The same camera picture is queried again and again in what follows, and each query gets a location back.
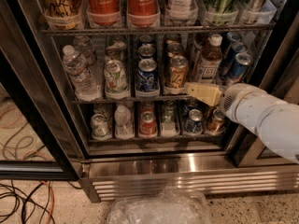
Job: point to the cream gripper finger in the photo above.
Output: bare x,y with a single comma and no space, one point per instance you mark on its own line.
207,93

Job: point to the amber tea bottle white cap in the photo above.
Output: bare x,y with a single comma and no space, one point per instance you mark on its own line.
209,60

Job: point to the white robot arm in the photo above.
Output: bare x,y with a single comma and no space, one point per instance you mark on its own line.
273,120

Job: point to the right glass fridge door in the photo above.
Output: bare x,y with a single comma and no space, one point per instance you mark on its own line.
282,81

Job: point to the glass fridge door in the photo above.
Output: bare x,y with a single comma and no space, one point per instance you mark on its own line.
282,81
36,142

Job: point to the white label bottle top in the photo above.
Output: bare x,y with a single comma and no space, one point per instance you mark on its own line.
179,9

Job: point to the small water bottle bottom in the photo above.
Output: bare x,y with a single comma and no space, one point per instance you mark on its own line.
124,122

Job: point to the stainless steel fridge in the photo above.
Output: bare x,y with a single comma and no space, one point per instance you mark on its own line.
142,166

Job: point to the front clear water bottle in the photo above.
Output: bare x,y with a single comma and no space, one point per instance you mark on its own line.
83,80

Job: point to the clear water bottle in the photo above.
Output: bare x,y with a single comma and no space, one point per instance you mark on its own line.
83,80
85,45

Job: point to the rear clear water bottle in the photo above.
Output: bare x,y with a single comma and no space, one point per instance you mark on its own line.
85,45

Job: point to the left glass fridge door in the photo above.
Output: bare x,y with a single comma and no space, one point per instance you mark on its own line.
36,142

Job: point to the gold can bottom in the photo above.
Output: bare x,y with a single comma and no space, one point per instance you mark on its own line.
215,123

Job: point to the blue can bottom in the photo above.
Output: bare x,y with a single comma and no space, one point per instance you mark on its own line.
193,123

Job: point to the blue can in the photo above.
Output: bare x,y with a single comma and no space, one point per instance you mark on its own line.
146,52
238,68
147,77
235,48
193,123

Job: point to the blue can right front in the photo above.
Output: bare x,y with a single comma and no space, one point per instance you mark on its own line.
238,68

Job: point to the orange LaCroix can front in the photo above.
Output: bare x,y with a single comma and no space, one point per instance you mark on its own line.
177,72

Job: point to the blue can middle front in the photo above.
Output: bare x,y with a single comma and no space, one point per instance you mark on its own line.
147,77

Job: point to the red can bottom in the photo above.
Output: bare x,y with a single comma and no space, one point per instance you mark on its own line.
147,126

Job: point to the green striped can top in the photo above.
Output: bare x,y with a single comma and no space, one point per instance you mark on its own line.
220,12

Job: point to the green white can front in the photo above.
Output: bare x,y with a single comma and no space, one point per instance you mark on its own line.
115,76

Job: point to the white green can bottom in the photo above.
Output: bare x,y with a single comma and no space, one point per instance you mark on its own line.
100,127

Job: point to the right Coca-Cola can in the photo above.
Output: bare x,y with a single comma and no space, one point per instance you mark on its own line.
142,12

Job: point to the coca-cola can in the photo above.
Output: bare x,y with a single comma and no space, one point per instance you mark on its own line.
142,12
104,11

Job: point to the clear plastic bag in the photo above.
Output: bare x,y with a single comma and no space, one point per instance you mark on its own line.
170,206

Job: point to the left Coca-Cola can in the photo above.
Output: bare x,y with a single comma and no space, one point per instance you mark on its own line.
104,11

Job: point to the yellow LaCroix can top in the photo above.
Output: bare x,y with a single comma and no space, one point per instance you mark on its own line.
61,13

